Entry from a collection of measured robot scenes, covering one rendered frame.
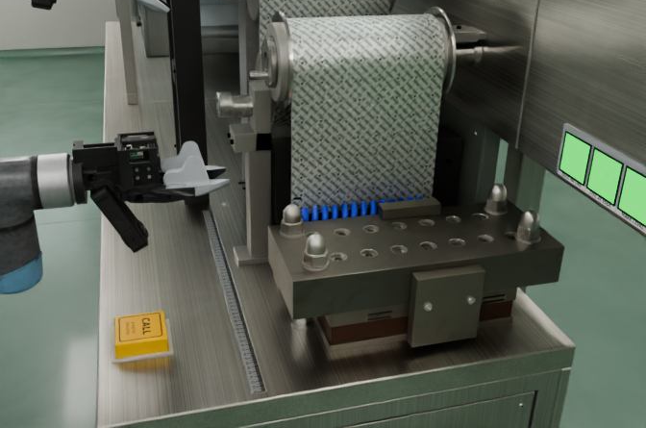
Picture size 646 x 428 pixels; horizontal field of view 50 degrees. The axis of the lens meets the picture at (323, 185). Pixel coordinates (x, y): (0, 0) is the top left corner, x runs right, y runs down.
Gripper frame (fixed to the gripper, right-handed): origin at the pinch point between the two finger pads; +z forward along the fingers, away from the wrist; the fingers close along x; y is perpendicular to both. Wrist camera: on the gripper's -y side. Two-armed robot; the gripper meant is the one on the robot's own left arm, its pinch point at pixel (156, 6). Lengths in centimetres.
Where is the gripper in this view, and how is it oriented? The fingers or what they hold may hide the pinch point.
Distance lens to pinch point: 100.2
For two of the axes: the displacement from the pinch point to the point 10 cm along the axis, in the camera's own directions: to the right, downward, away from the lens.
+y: 6.3, -7.6, -1.5
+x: -2.7, -4.0, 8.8
